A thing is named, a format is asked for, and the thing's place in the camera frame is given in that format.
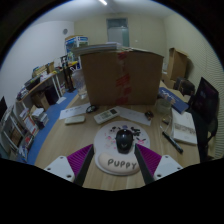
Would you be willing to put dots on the black marker pen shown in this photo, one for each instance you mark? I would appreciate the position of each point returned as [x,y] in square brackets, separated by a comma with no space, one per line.
[172,142]

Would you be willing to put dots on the stack of papers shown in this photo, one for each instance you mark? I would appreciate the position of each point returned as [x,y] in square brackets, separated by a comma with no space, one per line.
[96,48]

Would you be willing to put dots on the shelf unit with books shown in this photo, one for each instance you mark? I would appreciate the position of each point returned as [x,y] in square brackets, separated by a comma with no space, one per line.
[26,113]

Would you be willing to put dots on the ceiling light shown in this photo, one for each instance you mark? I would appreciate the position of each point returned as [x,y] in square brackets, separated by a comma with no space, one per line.
[103,2]

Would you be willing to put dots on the white book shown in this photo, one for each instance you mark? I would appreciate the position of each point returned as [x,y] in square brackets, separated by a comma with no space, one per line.
[183,128]

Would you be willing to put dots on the black tape roll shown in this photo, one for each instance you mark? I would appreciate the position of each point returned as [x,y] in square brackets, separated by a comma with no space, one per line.
[88,109]

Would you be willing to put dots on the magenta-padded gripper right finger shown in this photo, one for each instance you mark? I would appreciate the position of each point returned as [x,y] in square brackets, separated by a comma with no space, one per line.
[165,166]

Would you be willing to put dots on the blue and white carton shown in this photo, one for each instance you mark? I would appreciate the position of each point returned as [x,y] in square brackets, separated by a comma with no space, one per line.
[76,43]

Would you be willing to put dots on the door with window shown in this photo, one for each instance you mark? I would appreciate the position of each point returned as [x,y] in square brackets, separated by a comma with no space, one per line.
[117,33]

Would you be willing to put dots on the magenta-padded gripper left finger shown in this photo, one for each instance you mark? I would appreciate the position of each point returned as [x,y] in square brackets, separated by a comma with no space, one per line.
[60,166]

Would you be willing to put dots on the black bag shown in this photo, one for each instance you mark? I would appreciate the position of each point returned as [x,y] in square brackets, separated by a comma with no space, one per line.
[184,86]

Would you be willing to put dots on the blue book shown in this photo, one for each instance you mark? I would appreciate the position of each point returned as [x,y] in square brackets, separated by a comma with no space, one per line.
[173,100]

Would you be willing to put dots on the small white flat box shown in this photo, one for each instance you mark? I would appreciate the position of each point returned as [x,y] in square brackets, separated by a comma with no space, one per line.
[75,120]

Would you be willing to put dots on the small dark clip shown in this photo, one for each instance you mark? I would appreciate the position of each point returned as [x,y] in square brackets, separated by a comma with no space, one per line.
[149,115]

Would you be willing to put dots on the white printed mouse pad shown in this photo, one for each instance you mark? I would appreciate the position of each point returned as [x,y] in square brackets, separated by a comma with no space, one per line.
[106,140]

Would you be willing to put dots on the white paper sheet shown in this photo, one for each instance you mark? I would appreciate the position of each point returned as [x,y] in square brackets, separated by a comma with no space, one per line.
[74,111]
[135,116]

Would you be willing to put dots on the black office chair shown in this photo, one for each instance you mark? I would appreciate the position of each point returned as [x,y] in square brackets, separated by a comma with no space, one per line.
[205,113]

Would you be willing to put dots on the black computer mouse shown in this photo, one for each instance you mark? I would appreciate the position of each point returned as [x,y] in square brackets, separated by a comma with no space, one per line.
[124,141]

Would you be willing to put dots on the large brown cardboard box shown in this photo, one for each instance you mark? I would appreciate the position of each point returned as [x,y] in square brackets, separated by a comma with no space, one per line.
[123,78]

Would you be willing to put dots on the open brown cardboard box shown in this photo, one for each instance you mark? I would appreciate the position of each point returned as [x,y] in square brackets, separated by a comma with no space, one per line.
[177,63]

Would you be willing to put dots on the round wall clock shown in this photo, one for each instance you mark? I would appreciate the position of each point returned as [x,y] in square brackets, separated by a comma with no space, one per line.
[65,31]

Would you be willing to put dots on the clear plastic container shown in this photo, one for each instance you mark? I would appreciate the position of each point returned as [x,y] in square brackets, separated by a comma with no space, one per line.
[163,106]

